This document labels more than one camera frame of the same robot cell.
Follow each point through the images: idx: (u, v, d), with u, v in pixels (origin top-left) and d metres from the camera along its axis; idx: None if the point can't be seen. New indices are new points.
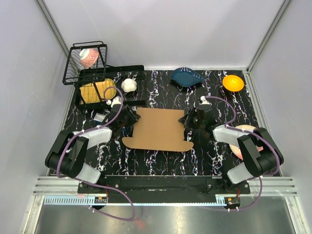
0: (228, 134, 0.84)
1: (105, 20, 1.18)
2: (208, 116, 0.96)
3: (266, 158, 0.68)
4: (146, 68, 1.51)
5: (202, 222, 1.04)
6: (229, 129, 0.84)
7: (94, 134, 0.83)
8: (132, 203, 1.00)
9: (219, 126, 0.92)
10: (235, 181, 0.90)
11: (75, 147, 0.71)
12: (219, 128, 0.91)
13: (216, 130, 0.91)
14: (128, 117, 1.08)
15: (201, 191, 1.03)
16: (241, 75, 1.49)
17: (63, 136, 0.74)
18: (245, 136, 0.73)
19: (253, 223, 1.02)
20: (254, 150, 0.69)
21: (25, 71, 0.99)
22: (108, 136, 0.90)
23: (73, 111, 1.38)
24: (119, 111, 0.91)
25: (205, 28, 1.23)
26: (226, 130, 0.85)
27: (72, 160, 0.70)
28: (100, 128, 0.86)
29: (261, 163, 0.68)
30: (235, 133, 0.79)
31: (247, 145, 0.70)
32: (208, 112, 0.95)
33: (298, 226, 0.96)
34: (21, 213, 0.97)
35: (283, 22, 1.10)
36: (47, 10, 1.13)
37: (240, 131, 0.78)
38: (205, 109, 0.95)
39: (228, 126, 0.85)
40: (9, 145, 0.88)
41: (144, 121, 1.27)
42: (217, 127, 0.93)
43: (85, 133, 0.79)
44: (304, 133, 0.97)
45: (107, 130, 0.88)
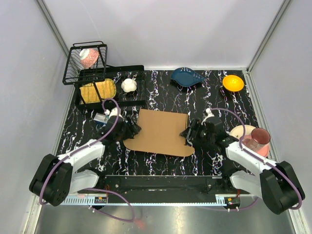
0: (244, 159, 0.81)
1: (105, 19, 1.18)
2: (218, 130, 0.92)
3: (286, 194, 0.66)
4: (146, 68, 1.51)
5: (201, 222, 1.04)
6: (245, 154, 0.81)
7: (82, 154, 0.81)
8: (129, 203, 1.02)
9: (233, 145, 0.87)
10: (237, 184, 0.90)
11: (59, 177, 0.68)
12: (233, 148, 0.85)
13: (228, 150, 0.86)
14: (125, 128, 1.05)
15: (201, 191, 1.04)
16: (241, 75, 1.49)
17: (47, 161, 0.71)
18: (268, 171, 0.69)
19: (254, 224, 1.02)
20: (276, 187, 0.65)
21: (25, 70, 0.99)
22: (101, 150, 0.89)
23: (73, 111, 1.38)
24: (114, 124, 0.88)
25: (204, 28, 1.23)
26: (242, 154, 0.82)
27: (55, 190, 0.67)
28: (91, 145, 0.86)
29: (282, 201, 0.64)
30: (255, 163, 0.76)
31: (270, 181, 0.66)
32: (219, 126, 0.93)
33: (298, 226, 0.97)
34: (21, 213, 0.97)
35: (283, 22, 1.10)
36: (47, 10, 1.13)
37: (261, 162, 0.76)
38: (215, 123, 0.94)
39: (244, 149, 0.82)
40: (8, 144, 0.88)
41: (146, 123, 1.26)
42: (229, 145, 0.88)
43: (70, 157, 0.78)
44: (304, 133, 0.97)
45: (98, 146, 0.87)
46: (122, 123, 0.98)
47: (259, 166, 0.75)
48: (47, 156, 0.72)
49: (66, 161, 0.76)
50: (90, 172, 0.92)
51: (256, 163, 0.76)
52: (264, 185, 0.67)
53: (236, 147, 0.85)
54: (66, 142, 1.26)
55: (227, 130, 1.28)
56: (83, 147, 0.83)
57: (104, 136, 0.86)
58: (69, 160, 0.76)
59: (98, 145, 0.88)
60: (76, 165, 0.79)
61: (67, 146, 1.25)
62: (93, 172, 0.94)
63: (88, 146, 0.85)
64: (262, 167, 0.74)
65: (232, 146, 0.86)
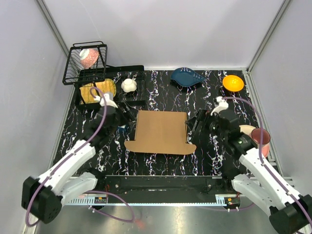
0: (262, 176, 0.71)
1: (105, 20, 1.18)
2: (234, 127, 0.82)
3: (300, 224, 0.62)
4: (146, 68, 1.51)
5: (201, 222, 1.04)
6: (265, 172, 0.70)
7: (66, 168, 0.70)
8: (127, 203, 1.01)
9: (251, 152, 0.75)
10: (236, 187, 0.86)
11: (42, 202, 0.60)
12: (251, 160, 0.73)
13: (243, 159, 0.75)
14: (120, 115, 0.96)
15: (201, 191, 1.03)
16: (241, 75, 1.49)
17: (27, 187, 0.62)
18: (290, 205, 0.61)
19: (253, 224, 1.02)
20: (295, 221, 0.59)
21: (25, 70, 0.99)
22: (92, 151, 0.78)
23: (73, 111, 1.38)
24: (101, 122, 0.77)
25: (205, 28, 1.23)
26: (260, 169, 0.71)
27: (43, 216, 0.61)
28: (76, 151, 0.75)
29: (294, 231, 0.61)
30: (275, 188, 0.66)
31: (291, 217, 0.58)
32: (235, 122, 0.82)
33: None
34: (21, 213, 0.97)
35: (283, 22, 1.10)
36: (47, 10, 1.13)
37: (283, 189, 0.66)
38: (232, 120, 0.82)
39: (264, 166, 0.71)
40: (8, 144, 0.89)
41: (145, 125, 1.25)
42: (246, 150, 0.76)
43: (52, 175, 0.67)
44: (303, 133, 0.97)
45: (85, 149, 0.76)
46: (112, 114, 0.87)
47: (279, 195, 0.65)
48: (25, 182, 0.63)
49: (48, 182, 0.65)
50: (88, 176, 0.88)
51: (278, 189, 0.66)
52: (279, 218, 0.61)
53: (255, 160, 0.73)
54: (66, 143, 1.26)
55: None
56: (67, 158, 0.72)
57: (94, 134, 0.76)
58: (51, 181, 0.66)
59: (87, 148, 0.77)
60: (63, 182, 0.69)
61: (67, 146, 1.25)
62: (91, 174, 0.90)
63: (73, 155, 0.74)
64: (284, 198, 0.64)
65: (249, 154, 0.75)
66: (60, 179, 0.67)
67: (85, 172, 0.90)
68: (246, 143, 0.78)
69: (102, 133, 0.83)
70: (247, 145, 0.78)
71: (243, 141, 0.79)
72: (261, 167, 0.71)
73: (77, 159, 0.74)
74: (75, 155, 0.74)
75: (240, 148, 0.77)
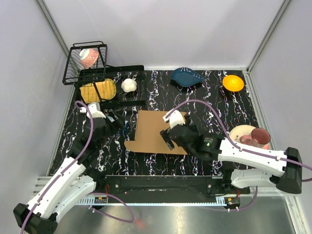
0: (250, 161, 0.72)
1: (105, 20, 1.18)
2: (190, 138, 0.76)
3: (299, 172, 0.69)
4: (146, 68, 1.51)
5: (201, 222, 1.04)
6: (246, 154, 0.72)
7: (54, 192, 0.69)
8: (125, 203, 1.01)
9: (226, 150, 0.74)
10: (241, 185, 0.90)
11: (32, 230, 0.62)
12: (229, 153, 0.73)
13: (223, 156, 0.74)
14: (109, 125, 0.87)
15: (201, 191, 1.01)
16: (241, 75, 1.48)
17: (17, 216, 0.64)
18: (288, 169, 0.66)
19: (254, 224, 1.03)
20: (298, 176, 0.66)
21: (25, 70, 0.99)
22: (81, 168, 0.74)
23: (73, 111, 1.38)
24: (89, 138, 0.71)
25: (205, 28, 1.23)
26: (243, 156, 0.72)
27: None
28: (63, 172, 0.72)
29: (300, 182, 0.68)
30: (264, 163, 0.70)
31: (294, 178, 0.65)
32: (187, 135, 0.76)
33: (298, 227, 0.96)
34: None
35: (283, 22, 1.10)
36: (47, 10, 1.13)
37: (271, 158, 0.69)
38: (185, 134, 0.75)
39: (243, 149, 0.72)
40: (9, 144, 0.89)
41: (144, 125, 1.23)
42: (220, 147, 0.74)
43: (42, 200, 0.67)
44: (303, 133, 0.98)
45: (73, 169, 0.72)
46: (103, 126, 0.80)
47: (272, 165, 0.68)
48: (14, 210, 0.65)
49: (37, 208, 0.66)
50: (87, 181, 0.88)
51: (268, 162, 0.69)
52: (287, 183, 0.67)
53: (233, 150, 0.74)
54: (66, 143, 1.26)
55: (227, 130, 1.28)
56: (54, 180, 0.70)
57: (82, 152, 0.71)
58: (39, 207, 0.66)
59: (75, 167, 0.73)
60: (53, 204, 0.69)
61: (67, 146, 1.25)
62: (88, 177, 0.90)
63: (61, 176, 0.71)
64: (277, 165, 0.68)
65: (224, 149, 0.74)
66: (48, 204, 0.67)
67: (84, 177, 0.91)
68: (212, 142, 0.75)
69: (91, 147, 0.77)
70: (214, 142, 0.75)
71: (210, 143, 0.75)
72: (241, 153, 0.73)
73: (65, 180, 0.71)
74: (63, 176, 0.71)
75: (214, 151, 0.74)
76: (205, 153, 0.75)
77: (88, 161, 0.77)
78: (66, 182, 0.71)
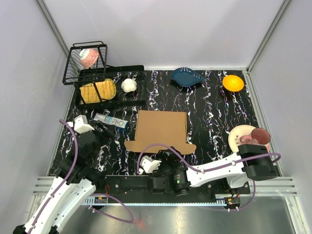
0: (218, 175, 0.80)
1: (105, 20, 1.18)
2: (163, 185, 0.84)
3: (265, 162, 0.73)
4: (146, 68, 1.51)
5: (201, 222, 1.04)
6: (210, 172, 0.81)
7: (48, 213, 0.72)
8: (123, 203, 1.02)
9: (194, 178, 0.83)
10: (242, 184, 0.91)
11: None
12: (197, 181, 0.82)
13: (195, 185, 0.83)
14: (99, 137, 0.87)
15: (201, 191, 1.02)
16: (241, 75, 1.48)
17: None
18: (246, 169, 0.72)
19: (254, 224, 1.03)
20: (263, 168, 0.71)
21: (25, 70, 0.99)
22: (71, 187, 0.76)
23: (73, 111, 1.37)
24: (75, 159, 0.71)
25: (204, 28, 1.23)
26: (208, 176, 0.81)
27: None
28: (54, 193, 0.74)
29: (270, 168, 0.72)
30: (227, 172, 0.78)
31: (258, 174, 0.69)
32: (159, 184, 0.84)
33: (298, 226, 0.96)
34: (21, 213, 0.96)
35: (283, 22, 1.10)
36: (47, 10, 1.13)
37: (229, 165, 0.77)
38: (155, 185, 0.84)
39: (205, 170, 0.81)
40: (9, 144, 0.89)
41: (145, 124, 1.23)
42: (189, 180, 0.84)
43: (37, 222, 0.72)
44: (303, 133, 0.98)
45: (64, 189, 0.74)
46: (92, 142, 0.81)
47: (234, 170, 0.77)
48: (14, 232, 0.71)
49: (34, 229, 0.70)
50: (84, 186, 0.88)
51: (229, 170, 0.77)
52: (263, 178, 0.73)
53: (199, 176, 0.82)
54: (66, 143, 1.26)
55: (227, 130, 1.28)
56: (46, 202, 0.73)
57: (69, 172, 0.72)
58: (36, 229, 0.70)
59: (65, 187, 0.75)
60: (48, 224, 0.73)
61: (67, 146, 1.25)
62: (88, 183, 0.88)
63: (52, 197, 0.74)
64: (236, 168, 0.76)
65: (192, 179, 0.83)
66: (44, 225, 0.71)
67: (82, 180, 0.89)
68: (181, 177, 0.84)
69: (80, 163, 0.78)
70: (183, 177, 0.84)
71: (180, 179, 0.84)
72: (206, 174, 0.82)
73: (56, 201, 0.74)
74: (53, 197, 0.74)
75: (185, 184, 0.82)
76: (182, 190, 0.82)
77: (78, 177, 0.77)
78: (58, 202, 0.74)
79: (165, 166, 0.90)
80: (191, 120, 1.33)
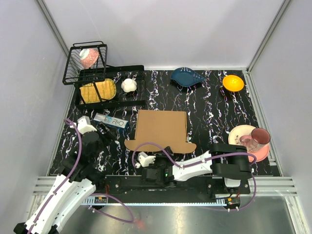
0: (195, 171, 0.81)
1: (105, 20, 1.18)
2: (155, 175, 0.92)
3: (238, 162, 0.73)
4: (147, 68, 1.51)
5: (201, 221, 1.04)
6: (187, 167, 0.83)
7: (49, 210, 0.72)
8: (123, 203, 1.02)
9: (177, 172, 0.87)
10: (237, 183, 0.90)
11: None
12: (178, 175, 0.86)
13: (178, 179, 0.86)
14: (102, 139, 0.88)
15: (201, 191, 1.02)
16: (241, 75, 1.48)
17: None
18: (213, 166, 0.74)
19: (254, 224, 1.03)
20: (233, 166, 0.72)
21: (25, 70, 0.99)
22: (73, 185, 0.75)
23: (73, 111, 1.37)
24: (78, 157, 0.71)
25: (204, 28, 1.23)
26: (186, 169, 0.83)
27: None
28: (56, 191, 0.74)
29: (241, 168, 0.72)
30: (200, 167, 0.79)
31: (224, 171, 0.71)
32: (151, 174, 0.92)
33: (298, 226, 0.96)
34: (21, 213, 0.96)
35: (283, 22, 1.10)
36: (48, 10, 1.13)
37: (201, 163, 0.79)
38: (148, 174, 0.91)
39: (184, 166, 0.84)
40: (9, 144, 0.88)
41: (145, 124, 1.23)
42: (173, 174, 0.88)
43: (39, 219, 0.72)
44: (303, 133, 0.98)
45: (66, 187, 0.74)
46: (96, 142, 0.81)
47: (205, 167, 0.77)
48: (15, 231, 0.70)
49: (35, 226, 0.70)
50: (85, 185, 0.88)
51: (202, 167, 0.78)
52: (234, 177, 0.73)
53: (180, 171, 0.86)
54: (66, 142, 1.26)
55: (227, 130, 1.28)
56: (48, 200, 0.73)
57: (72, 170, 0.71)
58: (37, 225, 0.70)
59: (67, 185, 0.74)
60: (49, 222, 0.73)
61: (67, 146, 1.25)
62: (88, 183, 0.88)
63: (54, 195, 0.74)
64: (206, 165, 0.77)
65: (175, 173, 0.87)
66: (45, 223, 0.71)
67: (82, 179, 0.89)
68: (169, 170, 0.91)
69: (83, 161, 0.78)
70: (170, 170, 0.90)
71: (168, 172, 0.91)
72: (185, 169, 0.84)
73: (58, 199, 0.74)
74: (56, 194, 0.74)
75: (170, 177, 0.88)
76: (170, 183, 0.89)
77: (80, 176, 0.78)
78: (60, 200, 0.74)
79: (160, 160, 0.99)
80: (191, 120, 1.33)
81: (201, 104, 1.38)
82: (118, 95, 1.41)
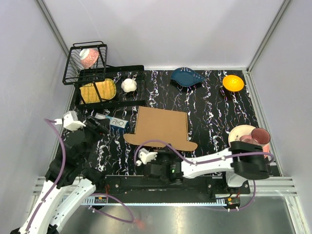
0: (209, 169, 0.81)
1: (105, 20, 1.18)
2: (160, 171, 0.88)
3: (258, 162, 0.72)
4: (147, 68, 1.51)
5: (201, 221, 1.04)
6: (202, 165, 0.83)
7: (40, 219, 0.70)
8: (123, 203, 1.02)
9: (187, 169, 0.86)
10: (239, 183, 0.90)
11: None
12: (189, 171, 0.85)
13: (188, 176, 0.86)
14: (90, 134, 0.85)
15: (201, 191, 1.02)
16: (241, 75, 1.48)
17: None
18: (234, 165, 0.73)
19: (254, 224, 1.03)
20: (254, 166, 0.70)
21: (25, 70, 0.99)
22: (63, 190, 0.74)
23: (73, 111, 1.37)
24: (63, 163, 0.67)
25: (205, 28, 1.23)
26: (199, 167, 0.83)
27: None
28: (45, 199, 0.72)
29: (261, 168, 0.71)
30: (218, 166, 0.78)
31: (245, 170, 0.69)
32: (156, 170, 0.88)
33: (298, 226, 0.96)
34: (21, 213, 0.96)
35: (283, 22, 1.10)
36: (48, 10, 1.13)
37: (220, 160, 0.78)
38: (152, 170, 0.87)
39: (197, 163, 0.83)
40: (9, 144, 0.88)
41: (146, 121, 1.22)
42: (182, 170, 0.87)
43: (31, 227, 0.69)
44: (303, 133, 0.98)
45: (55, 193, 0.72)
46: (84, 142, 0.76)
47: (223, 165, 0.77)
48: None
49: None
50: (85, 185, 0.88)
51: (219, 165, 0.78)
52: (253, 177, 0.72)
53: (191, 167, 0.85)
54: None
55: (227, 130, 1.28)
56: (38, 208, 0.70)
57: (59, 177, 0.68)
58: None
59: (56, 191, 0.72)
60: (43, 228, 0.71)
61: None
62: (88, 181, 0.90)
63: (43, 203, 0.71)
64: (225, 164, 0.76)
65: (185, 169, 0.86)
66: (38, 231, 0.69)
67: (82, 180, 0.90)
68: (176, 166, 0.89)
69: (71, 164, 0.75)
70: (178, 166, 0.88)
71: (175, 168, 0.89)
72: (198, 166, 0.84)
73: (48, 206, 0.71)
74: (45, 202, 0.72)
75: (179, 173, 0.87)
76: (176, 179, 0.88)
77: (69, 179, 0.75)
78: (50, 207, 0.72)
79: (162, 156, 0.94)
80: (191, 120, 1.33)
81: (201, 104, 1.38)
82: (118, 95, 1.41)
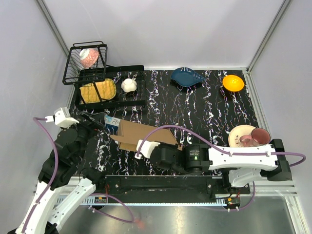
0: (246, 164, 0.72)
1: (105, 20, 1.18)
2: (173, 158, 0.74)
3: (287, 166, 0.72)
4: (147, 68, 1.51)
5: (201, 221, 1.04)
6: (237, 158, 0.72)
7: (35, 220, 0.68)
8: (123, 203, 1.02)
9: (217, 160, 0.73)
10: (242, 184, 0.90)
11: None
12: (221, 163, 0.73)
13: (215, 166, 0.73)
14: (85, 130, 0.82)
15: (201, 191, 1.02)
16: (241, 75, 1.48)
17: None
18: (279, 163, 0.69)
19: (254, 224, 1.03)
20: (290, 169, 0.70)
21: (25, 70, 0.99)
22: (57, 191, 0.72)
23: (73, 111, 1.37)
24: (56, 164, 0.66)
25: (205, 29, 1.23)
26: (233, 159, 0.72)
27: None
28: (39, 200, 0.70)
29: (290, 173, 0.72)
30: (259, 161, 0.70)
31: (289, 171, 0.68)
32: (168, 157, 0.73)
33: (298, 227, 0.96)
34: (21, 213, 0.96)
35: (283, 23, 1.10)
36: (47, 10, 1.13)
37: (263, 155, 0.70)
38: (164, 157, 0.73)
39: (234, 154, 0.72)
40: (9, 144, 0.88)
41: (132, 127, 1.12)
42: (210, 159, 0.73)
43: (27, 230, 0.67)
44: (303, 133, 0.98)
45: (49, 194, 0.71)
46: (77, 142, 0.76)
47: (264, 162, 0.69)
48: None
49: None
50: (85, 185, 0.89)
51: (260, 160, 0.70)
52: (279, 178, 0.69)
53: (224, 158, 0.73)
54: None
55: (227, 130, 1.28)
56: (32, 210, 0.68)
57: (52, 178, 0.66)
58: None
59: (49, 192, 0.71)
60: (39, 230, 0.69)
61: None
62: (88, 181, 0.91)
63: (37, 204, 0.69)
64: (270, 161, 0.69)
65: (215, 160, 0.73)
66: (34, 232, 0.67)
67: (83, 180, 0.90)
68: (198, 154, 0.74)
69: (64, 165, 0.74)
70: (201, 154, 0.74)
71: (196, 156, 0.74)
72: (232, 157, 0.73)
73: (42, 209, 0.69)
74: (39, 204, 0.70)
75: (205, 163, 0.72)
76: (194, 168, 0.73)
77: (63, 180, 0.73)
78: (44, 209, 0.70)
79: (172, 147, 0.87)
80: (191, 120, 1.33)
81: (201, 104, 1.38)
82: (118, 95, 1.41)
